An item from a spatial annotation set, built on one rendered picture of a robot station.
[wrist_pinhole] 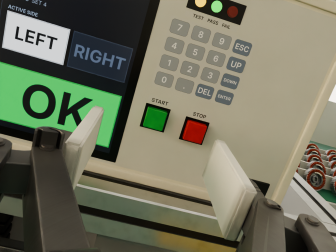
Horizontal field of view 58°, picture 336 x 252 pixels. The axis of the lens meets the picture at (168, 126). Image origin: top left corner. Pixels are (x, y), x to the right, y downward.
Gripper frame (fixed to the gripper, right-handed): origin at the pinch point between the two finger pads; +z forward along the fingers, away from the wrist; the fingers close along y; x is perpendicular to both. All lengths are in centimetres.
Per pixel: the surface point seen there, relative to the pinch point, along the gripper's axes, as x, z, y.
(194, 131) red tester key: -0.1, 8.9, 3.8
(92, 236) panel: -23.3, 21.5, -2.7
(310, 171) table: -34, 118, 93
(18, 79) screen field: -0.1, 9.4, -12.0
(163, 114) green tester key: 0.6, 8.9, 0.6
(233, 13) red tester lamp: 10.3, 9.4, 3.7
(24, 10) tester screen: 5.5, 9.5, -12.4
